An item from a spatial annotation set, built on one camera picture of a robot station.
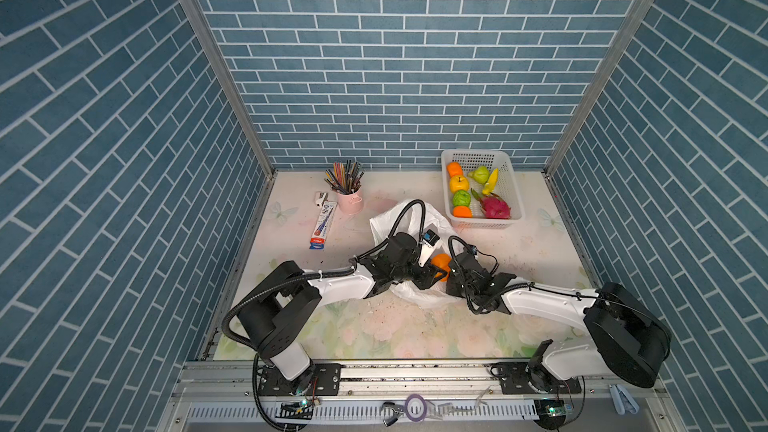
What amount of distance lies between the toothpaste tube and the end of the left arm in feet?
1.27

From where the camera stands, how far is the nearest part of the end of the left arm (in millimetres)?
751

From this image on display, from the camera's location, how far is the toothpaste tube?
1007 millimetres
